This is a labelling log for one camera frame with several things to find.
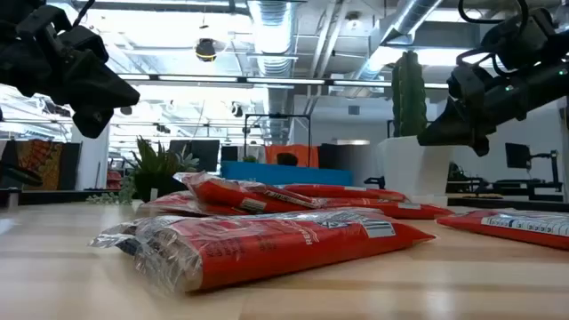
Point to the black monitor on arm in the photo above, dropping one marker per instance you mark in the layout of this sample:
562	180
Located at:
518	155

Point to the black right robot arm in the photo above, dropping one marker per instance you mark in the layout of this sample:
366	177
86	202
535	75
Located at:
529	40

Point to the tall green cactus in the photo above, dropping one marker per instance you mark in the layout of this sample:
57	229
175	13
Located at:
409	93

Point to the black metal stand frame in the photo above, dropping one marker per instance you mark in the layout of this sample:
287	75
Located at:
278	116

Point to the silver ventilation duct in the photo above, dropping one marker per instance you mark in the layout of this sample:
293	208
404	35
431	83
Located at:
273	40

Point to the blue plastic basket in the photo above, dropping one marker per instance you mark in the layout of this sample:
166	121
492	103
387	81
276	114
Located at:
289	174

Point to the red popcorn bag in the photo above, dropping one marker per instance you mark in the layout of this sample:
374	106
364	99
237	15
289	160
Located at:
400	210
511	231
178	203
338	191
231	195
266	249

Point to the black computer monitor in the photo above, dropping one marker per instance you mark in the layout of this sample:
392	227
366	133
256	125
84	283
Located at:
200	153

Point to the white hexagonal plant pot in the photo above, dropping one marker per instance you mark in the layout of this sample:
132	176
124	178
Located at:
409	169

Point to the white column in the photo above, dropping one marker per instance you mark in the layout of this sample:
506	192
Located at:
91	160

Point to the colourful wall picture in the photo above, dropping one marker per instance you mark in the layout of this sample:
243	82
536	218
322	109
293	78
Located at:
40	164

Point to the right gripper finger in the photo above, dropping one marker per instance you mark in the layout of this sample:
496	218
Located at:
482	146
453	126

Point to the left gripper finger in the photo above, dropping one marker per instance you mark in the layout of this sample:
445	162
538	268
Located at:
93	84
93	122

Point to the black aluminium table frame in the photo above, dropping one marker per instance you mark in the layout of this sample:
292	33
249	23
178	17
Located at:
66	197

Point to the long ceiling light strip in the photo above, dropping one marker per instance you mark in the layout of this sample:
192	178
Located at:
284	80

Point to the small green succulent plant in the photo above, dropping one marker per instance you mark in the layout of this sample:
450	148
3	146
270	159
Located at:
153	173

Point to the black yellow hanging ceiling fixture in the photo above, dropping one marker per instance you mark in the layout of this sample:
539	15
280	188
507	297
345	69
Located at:
205	50

